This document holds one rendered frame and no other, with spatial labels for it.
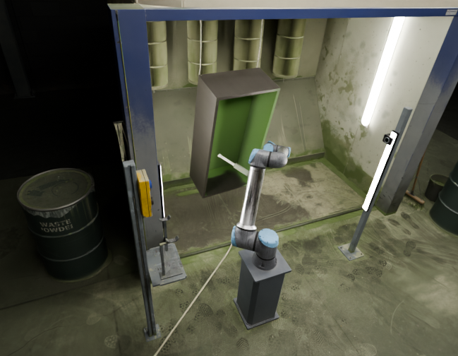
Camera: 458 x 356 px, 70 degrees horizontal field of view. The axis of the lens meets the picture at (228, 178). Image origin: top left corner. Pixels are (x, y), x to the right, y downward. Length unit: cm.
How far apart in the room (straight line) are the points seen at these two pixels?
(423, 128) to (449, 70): 58
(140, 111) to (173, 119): 203
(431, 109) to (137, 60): 284
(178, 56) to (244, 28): 82
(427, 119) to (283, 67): 172
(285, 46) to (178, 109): 149
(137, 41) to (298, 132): 324
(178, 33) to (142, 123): 203
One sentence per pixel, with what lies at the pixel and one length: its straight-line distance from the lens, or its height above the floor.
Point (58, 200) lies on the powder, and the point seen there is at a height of 86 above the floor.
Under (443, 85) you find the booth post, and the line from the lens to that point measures 377.
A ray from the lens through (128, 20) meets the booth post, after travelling 203.
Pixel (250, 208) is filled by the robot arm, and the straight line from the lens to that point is 238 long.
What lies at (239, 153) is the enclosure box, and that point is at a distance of 372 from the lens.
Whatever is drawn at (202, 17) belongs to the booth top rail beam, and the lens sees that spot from 212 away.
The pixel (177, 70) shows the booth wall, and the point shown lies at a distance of 419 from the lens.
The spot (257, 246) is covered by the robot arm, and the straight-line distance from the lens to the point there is 242.
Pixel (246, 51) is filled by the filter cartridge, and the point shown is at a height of 160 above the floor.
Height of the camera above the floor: 260
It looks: 36 degrees down
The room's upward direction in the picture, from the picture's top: 4 degrees clockwise
